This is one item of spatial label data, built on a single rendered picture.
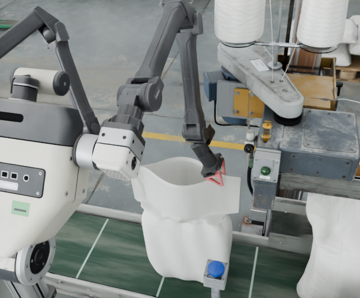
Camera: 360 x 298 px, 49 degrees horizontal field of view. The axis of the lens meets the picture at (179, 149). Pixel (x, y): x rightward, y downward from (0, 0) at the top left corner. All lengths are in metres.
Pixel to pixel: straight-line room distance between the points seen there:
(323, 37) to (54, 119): 0.82
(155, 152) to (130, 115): 2.27
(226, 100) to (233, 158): 1.64
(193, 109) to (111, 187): 1.77
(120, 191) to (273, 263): 1.36
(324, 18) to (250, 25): 0.22
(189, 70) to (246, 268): 1.10
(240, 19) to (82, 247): 1.46
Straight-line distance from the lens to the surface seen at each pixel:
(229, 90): 1.58
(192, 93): 1.38
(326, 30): 1.33
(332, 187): 1.53
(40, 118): 1.06
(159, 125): 3.60
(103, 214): 2.36
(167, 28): 1.23
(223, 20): 1.33
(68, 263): 2.20
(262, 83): 1.36
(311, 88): 1.52
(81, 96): 1.56
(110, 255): 2.17
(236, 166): 3.14
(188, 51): 1.36
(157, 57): 1.16
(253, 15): 1.32
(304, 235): 2.07
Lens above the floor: 2.10
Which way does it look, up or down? 39 degrees down
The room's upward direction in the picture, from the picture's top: 4 degrees counter-clockwise
